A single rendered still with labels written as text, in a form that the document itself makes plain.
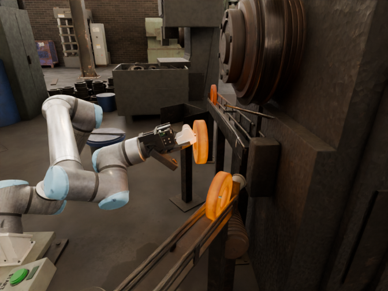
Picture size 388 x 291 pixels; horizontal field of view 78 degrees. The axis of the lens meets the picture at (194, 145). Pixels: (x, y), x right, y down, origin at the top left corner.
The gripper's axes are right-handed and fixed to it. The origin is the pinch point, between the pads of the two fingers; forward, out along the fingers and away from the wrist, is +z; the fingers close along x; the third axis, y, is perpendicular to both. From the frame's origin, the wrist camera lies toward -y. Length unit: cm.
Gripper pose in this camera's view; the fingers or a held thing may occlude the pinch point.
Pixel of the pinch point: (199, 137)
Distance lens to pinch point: 83.8
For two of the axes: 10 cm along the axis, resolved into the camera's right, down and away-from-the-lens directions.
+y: -2.8, -8.6, -4.3
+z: 9.6, -2.9, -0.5
